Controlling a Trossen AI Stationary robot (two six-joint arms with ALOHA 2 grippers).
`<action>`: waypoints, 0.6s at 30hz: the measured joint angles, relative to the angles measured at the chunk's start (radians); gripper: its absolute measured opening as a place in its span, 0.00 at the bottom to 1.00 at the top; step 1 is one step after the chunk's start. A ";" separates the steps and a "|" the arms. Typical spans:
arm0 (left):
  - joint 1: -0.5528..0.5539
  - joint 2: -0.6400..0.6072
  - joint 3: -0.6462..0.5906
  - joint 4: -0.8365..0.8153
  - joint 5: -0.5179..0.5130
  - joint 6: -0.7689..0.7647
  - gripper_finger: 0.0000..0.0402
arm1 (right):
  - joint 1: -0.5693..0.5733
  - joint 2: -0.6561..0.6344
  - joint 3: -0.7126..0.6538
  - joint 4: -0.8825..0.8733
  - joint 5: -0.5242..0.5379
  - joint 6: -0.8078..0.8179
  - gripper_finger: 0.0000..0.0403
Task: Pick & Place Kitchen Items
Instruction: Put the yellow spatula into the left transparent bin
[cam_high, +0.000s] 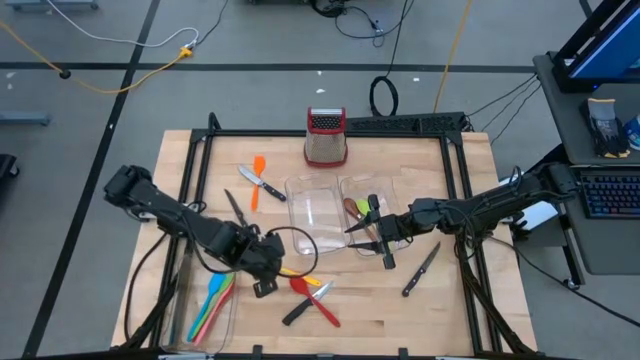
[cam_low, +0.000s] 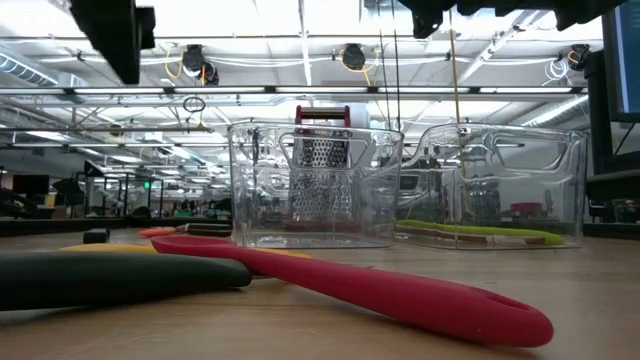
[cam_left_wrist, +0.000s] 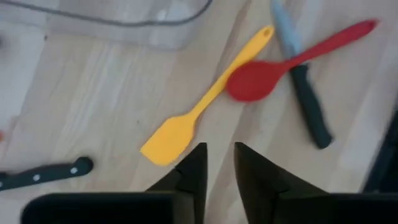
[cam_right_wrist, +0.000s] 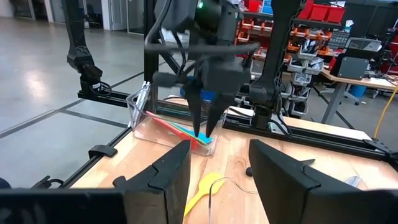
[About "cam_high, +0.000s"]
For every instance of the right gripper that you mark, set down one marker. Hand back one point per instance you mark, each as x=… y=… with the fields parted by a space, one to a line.
x=420 y=220

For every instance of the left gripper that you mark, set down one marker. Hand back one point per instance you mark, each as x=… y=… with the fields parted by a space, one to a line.
x=260 y=255

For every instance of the green silicone spoon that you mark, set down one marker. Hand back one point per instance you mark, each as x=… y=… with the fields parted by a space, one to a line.
x=363 y=206

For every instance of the brown wooden spoon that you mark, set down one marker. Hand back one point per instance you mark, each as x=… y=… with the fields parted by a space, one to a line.
x=350 y=205

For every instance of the red silicone spatula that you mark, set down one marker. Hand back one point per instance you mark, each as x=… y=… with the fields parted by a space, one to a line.
x=229 y=300

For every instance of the green silicone spatula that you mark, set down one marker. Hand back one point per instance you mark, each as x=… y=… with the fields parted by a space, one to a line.
x=220 y=300

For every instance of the pink silicone spatula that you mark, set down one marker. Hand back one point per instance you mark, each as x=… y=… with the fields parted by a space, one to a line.
x=220 y=312

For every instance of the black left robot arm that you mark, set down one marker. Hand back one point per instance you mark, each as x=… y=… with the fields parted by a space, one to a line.
x=165 y=215

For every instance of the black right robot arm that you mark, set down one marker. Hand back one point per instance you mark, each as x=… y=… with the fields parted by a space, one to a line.
x=490 y=205

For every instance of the clear plastic bin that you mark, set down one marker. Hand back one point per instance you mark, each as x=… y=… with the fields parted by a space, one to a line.
x=175 y=320
x=310 y=200
x=400 y=200

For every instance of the red silicone spoon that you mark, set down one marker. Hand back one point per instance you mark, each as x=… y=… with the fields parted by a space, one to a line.
x=299 y=286

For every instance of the black-bladed knife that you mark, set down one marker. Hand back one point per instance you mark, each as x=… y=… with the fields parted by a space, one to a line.
x=235 y=207

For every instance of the wide silver blade knife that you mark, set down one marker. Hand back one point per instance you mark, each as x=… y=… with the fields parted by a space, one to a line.
x=250 y=175

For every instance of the orange silicone spatula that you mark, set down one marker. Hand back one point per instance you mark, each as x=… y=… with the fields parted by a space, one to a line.
x=258 y=165

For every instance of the red and steel box grater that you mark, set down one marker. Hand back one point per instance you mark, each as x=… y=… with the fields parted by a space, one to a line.
x=325 y=145

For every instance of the white box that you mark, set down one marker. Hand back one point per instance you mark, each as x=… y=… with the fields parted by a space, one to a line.
x=537 y=215

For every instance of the grey equipment cart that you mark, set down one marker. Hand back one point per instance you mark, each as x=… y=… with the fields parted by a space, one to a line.
x=565 y=130

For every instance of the black keyboard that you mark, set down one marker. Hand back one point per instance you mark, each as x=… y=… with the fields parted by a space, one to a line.
x=612 y=195

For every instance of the grey and black work glove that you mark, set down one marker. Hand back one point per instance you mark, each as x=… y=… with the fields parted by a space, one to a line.
x=605 y=130

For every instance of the black floor disc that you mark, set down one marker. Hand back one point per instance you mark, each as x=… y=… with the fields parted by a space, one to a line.
x=64 y=74

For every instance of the black caster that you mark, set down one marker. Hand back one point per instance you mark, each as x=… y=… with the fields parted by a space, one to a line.
x=7 y=167

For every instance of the grey metal floor base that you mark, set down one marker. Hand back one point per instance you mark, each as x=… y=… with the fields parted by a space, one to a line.
x=50 y=4
x=25 y=119

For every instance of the blue and white container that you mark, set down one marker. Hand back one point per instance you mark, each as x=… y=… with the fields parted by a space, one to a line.
x=634 y=132

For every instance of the blue screen monitor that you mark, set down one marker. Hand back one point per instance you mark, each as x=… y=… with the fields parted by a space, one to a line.
x=612 y=50

